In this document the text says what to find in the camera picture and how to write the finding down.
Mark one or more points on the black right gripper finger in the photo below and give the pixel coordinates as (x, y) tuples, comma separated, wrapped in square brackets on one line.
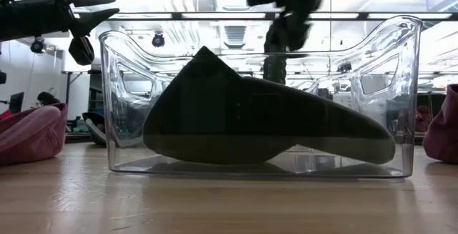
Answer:
[(298, 30)]

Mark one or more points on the dark cloth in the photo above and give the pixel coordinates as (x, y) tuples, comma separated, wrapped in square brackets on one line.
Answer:
[(232, 119)]

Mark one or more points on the maroon baseball cap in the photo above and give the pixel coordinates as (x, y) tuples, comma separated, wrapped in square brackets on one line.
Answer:
[(443, 130), (28, 134)]

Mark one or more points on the black track spotlight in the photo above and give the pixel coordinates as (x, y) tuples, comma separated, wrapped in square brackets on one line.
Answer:
[(158, 40), (37, 46)]

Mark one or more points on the person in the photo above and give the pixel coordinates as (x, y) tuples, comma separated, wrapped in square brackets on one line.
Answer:
[(48, 99), (423, 117)]

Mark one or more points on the black computer monitor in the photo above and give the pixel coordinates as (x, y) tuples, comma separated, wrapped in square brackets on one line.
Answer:
[(16, 102)]

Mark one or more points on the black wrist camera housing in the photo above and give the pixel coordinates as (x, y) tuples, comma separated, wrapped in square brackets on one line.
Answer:
[(81, 51)]

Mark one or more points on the black aluminium rig frame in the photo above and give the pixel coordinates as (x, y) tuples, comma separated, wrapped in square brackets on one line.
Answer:
[(175, 15)]

